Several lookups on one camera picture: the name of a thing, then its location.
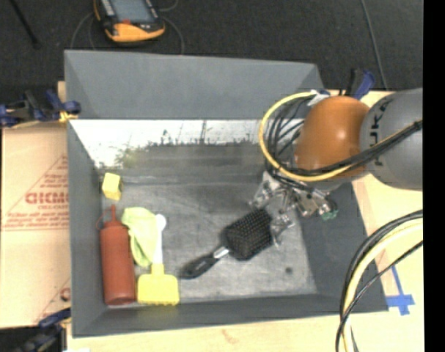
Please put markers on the black hairbrush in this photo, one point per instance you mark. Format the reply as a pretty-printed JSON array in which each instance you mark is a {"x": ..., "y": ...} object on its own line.
[{"x": 248, "y": 235}]

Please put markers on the light green cloth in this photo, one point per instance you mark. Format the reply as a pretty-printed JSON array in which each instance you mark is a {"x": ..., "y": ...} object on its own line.
[{"x": 143, "y": 229}]

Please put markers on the red squeeze bottle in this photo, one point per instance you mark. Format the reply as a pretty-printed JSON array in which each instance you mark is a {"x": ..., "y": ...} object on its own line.
[{"x": 116, "y": 262}]

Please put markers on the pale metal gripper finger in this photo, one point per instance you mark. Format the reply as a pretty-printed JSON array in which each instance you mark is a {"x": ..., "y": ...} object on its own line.
[
  {"x": 266, "y": 195},
  {"x": 282, "y": 224}
]

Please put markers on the brown cardboard board red print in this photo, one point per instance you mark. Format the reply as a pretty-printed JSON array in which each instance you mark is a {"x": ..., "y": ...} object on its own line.
[{"x": 31, "y": 255}]

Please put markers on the yellow sponge block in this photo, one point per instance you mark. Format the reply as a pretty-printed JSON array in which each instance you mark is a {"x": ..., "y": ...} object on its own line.
[{"x": 111, "y": 186}]

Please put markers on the grey metal bin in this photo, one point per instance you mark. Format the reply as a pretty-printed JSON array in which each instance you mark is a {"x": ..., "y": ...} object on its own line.
[{"x": 193, "y": 94}]

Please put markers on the yellow and white scrub brush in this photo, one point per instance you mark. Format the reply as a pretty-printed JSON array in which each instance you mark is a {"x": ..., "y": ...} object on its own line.
[{"x": 158, "y": 288}]

